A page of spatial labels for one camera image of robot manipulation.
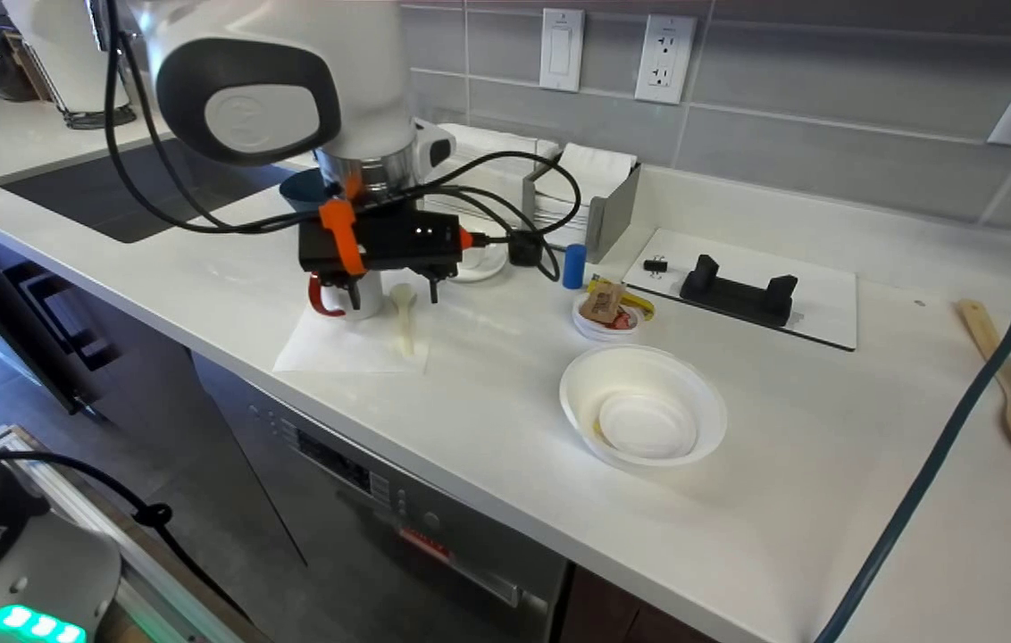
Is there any white tray mat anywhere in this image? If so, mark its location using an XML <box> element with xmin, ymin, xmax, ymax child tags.
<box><xmin>624</xmin><ymin>231</ymin><xmax>856</xmax><ymax>351</ymax></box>

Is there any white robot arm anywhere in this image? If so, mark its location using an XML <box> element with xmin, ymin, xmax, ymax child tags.
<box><xmin>82</xmin><ymin>0</ymin><xmax>472</xmax><ymax>307</ymax></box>

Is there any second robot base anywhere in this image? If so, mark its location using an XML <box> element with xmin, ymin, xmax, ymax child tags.
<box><xmin>0</xmin><ymin>463</ymin><xmax>122</xmax><ymax>643</ymax></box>

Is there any small white snack dish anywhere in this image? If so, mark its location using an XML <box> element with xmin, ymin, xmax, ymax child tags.
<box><xmin>572</xmin><ymin>293</ymin><xmax>644</xmax><ymax>343</ymax></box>

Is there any large white bowl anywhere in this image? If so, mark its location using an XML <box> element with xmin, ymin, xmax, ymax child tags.
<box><xmin>558</xmin><ymin>348</ymin><xmax>730</xmax><ymax>468</ymax></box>

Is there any white light switch plate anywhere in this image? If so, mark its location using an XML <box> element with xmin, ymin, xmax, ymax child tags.
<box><xmin>540</xmin><ymin>9</ymin><xmax>581</xmax><ymax>94</ymax></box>

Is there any metal napkin holder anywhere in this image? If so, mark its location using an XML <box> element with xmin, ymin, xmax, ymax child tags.
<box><xmin>524</xmin><ymin>142</ymin><xmax>638</xmax><ymax>260</ymax></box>

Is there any white saucer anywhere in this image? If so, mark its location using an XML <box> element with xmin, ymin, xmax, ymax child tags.
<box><xmin>457</xmin><ymin>245</ymin><xmax>507</xmax><ymax>284</ymax></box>

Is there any black phone holder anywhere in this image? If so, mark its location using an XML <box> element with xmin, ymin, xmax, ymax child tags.
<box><xmin>680</xmin><ymin>254</ymin><xmax>797</xmax><ymax>329</ymax></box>

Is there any red and white mug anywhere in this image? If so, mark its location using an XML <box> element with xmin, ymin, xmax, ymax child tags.
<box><xmin>307</xmin><ymin>276</ymin><xmax>384</xmax><ymax>317</ymax></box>

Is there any green power cable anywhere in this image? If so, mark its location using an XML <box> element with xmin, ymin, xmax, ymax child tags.
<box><xmin>809</xmin><ymin>101</ymin><xmax>1011</xmax><ymax>643</ymax></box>

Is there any white outlet plate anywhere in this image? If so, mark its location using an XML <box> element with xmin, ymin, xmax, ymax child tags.
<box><xmin>634</xmin><ymin>16</ymin><xmax>697</xmax><ymax>105</ymax></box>

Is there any dishwasher front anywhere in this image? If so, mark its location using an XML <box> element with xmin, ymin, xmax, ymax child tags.
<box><xmin>193</xmin><ymin>359</ymin><xmax>568</xmax><ymax>643</ymax></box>

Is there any small blue cylinder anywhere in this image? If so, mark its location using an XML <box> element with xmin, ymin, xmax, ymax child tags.
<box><xmin>562</xmin><ymin>243</ymin><xmax>584</xmax><ymax>288</ymax></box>

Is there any paper towel roll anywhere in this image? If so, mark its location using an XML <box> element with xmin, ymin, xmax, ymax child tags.
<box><xmin>3</xmin><ymin>0</ymin><xmax>131</xmax><ymax>128</ymax></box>

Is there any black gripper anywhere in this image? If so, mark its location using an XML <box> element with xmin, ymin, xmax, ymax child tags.
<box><xmin>295</xmin><ymin>175</ymin><xmax>463</xmax><ymax>311</ymax></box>

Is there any stainless steel sink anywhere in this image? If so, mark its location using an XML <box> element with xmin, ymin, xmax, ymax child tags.
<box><xmin>0</xmin><ymin>136</ymin><xmax>301</xmax><ymax>245</ymax></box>

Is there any blue bowl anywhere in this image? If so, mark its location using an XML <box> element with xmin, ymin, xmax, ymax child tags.
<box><xmin>278</xmin><ymin>169</ymin><xmax>325</xmax><ymax>207</ymax></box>

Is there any clear napkin box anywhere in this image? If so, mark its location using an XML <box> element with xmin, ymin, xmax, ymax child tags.
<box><xmin>409</xmin><ymin>122</ymin><xmax>562</xmax><ymax>231</ymax></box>

